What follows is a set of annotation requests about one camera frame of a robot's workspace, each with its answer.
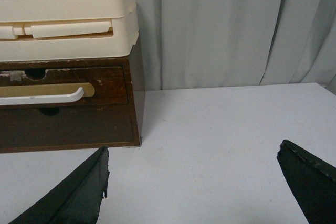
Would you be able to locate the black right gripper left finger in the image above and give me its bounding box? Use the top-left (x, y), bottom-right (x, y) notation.
top-left (11, 146), bottom-right (110, 223)

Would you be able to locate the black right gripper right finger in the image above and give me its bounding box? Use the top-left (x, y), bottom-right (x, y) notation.
top-left (277, 140), bottom-right (335, 223)

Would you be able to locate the brown wooden drawer cabinet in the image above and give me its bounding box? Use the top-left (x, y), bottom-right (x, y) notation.
top-left (1, 40), bottom-right (145, 153)

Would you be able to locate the cream plastic basket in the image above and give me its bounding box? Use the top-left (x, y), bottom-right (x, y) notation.
top-left (1, 0), bottom-right (139, 62)

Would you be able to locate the white drawer handle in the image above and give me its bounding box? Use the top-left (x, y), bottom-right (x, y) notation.
top-left (1, 87), bottom-right (85, 106)

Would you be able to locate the upper wooden drawer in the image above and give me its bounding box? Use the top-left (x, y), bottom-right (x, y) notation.
top-left (1, 66), bottom-right (127, 107)

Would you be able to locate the wooden drawer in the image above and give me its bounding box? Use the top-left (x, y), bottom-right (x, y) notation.
top-left (1, 66), bottom-right (127, 107)
top-left (1, 105), bottom-right (134, 147)

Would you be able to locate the grey curtain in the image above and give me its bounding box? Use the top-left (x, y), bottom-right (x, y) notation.
top-left (136, 0), bottom-right (335, 92)

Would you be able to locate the lower wooden drawer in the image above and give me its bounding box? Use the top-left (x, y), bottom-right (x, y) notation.
top-left (1, 105), bottom-right (134, 147)

